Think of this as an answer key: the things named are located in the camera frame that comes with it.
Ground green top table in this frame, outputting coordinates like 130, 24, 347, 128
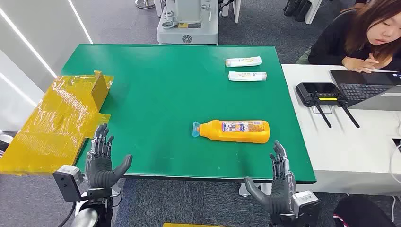
61, 44, 317, 206

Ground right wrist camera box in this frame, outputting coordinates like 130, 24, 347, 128
291, 190, 323, 225

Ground clear controller stand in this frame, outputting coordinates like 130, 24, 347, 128
312, 105, 334, 114

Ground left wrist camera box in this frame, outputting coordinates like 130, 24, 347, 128
52, 165, 85, 203

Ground black remote controller with antennas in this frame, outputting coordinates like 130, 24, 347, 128
295, 82, 361, 129

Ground yellow taped cardboard box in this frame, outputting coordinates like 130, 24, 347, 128
0, 70, 114, 175

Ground orange detergent bottle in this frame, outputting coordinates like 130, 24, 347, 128
192, 119, 270, 144

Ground chrome stand base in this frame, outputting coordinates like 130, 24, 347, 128
135, 0, 156, 9

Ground white cabinet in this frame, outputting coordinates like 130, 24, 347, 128
304, 0, 323, 25

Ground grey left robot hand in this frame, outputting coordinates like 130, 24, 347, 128
84, 123, 133, 190

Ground white cosmetic tube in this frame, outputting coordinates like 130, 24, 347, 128
228, 71, 268, 82
225, 56, 262, 67

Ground grey metal floor fixture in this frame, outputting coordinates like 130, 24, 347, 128
0, 134, 14, 157

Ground white desk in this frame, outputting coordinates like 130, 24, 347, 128
281, 64, 401, 196

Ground grey laptop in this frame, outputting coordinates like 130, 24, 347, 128
329, 69, 401, 112

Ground black items by cabinet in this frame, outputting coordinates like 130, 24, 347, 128
283, 0, 312, 23

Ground yellow taped board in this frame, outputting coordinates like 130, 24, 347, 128
163, 222, 226, 227

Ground white machine base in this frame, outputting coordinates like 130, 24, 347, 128
156, 0, 220, 45

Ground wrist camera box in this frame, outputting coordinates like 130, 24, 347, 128
52, 165, 85, 203
291, 190, 323, 225

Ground person's right hand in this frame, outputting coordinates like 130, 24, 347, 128
342, 53, 380, 74

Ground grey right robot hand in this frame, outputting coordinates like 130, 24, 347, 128
244, 140, 296, 217

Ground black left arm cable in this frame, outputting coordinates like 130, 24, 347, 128
58, 200, 78, 227

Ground white furniture leg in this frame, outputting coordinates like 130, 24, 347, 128
232, 0, 242, 24

